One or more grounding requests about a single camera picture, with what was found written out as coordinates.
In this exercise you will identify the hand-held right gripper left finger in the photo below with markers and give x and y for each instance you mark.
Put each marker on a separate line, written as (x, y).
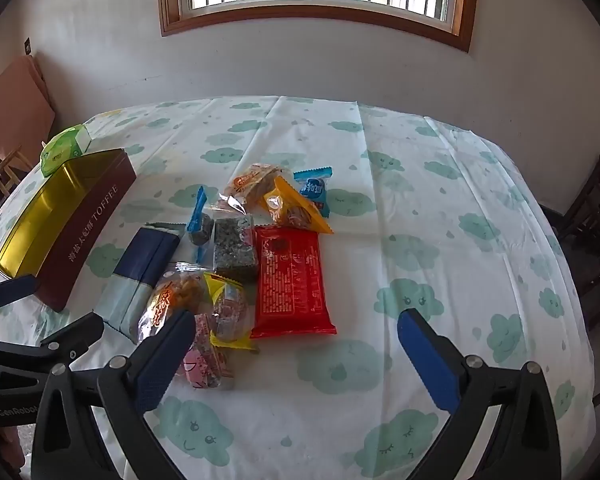
(165, 360)

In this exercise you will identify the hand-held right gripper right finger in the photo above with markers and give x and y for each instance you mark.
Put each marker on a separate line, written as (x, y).
(427, 360)

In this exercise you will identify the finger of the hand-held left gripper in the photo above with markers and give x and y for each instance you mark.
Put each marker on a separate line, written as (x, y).
(55, 342)
(15, 290)

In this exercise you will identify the pink snack packet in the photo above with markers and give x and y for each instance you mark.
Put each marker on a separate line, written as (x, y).
(205, 360)

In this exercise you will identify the large clear orange-print snack packet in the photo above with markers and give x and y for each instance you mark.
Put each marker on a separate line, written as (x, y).
(170, 295)

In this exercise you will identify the gold and maroon tin box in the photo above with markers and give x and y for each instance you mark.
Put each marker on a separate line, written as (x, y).
(45, 220)

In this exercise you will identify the yellow-edged candy packet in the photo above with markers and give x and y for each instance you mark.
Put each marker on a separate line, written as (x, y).
(227, 305)

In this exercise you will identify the navy and pale blue packet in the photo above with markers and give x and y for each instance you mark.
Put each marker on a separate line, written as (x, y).
(145, 265)

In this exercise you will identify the grey foil packet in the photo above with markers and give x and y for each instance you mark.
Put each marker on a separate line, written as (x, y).
(235, 250)

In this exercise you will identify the blue candy packet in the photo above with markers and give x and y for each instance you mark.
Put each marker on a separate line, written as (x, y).
(312, 190)
(198, 225)

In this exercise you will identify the large red snack packet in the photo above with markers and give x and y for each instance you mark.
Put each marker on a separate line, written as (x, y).
(290, 280)

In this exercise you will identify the small clear orange-print snack packet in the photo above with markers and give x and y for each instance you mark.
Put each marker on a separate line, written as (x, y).
(252, 182)

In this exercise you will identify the orange snack packet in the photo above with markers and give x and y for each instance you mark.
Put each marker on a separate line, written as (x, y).
(290, 205)

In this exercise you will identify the light wooden chair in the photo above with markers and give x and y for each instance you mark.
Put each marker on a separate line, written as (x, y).
(5, 165)

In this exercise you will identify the green tissue pack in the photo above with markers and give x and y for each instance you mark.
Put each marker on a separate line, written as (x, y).
(65, 147)

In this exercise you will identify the cloud printed tablecloth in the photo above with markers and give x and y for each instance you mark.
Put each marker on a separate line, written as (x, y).
(380, 210)

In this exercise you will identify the dark wooden furniture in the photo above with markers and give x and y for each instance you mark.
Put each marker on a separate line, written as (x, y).
(590, 240)

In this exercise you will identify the black wall switch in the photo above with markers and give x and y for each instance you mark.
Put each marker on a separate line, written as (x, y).
(28, 45)

